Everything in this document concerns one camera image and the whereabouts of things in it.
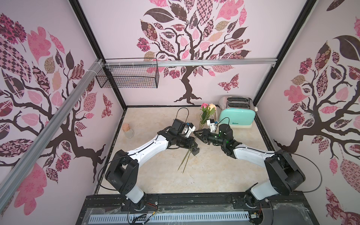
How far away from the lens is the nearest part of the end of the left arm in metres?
0.62

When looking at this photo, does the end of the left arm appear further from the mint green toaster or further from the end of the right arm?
the mint green toaster

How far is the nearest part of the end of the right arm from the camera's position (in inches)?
26.2
